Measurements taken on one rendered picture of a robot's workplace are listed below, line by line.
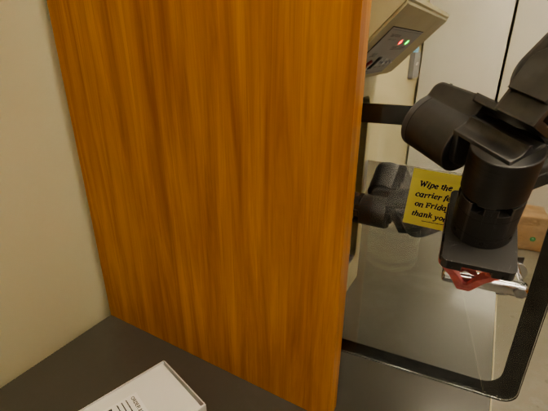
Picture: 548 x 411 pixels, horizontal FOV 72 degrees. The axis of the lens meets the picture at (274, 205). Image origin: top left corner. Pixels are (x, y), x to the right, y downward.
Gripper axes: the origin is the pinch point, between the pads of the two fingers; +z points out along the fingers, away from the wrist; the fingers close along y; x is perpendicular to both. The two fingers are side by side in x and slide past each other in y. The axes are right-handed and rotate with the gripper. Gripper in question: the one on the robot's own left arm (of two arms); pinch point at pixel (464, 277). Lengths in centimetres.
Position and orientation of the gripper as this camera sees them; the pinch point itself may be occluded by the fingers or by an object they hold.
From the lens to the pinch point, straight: 51.3
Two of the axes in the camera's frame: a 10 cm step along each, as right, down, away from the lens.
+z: 1.7, 7.0, 7.0
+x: 9.1, 1.7, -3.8
